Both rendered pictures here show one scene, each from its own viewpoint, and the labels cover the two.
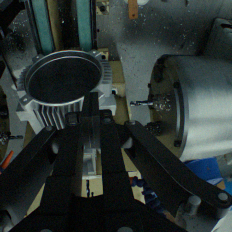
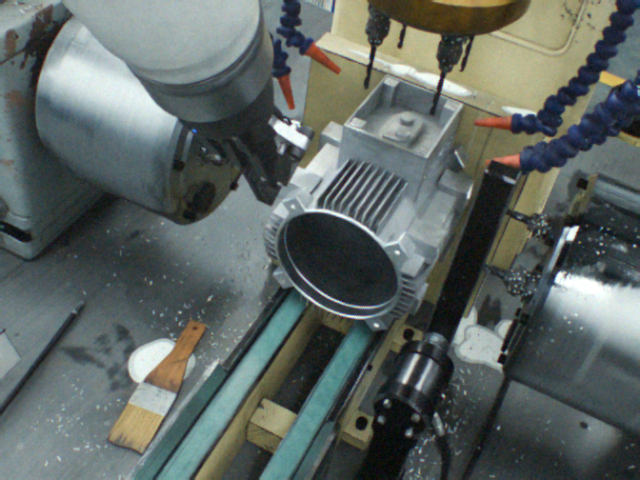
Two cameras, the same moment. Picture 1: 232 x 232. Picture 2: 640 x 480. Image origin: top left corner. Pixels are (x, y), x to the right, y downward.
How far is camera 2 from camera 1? 55 cm
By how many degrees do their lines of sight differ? 14
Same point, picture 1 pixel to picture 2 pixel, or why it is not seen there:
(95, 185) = (430, 37)
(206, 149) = not seen: hidden behind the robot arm
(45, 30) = (339, 363)
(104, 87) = (283, 211)
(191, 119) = not seen: hidden behind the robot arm
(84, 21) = (270, 336)
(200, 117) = not seen: hidden behind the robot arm
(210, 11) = (36, 277)
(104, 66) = (273, 246)
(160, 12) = (141, 312)
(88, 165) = (390, 97)
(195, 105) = (162, 125)
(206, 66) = (117, 171)
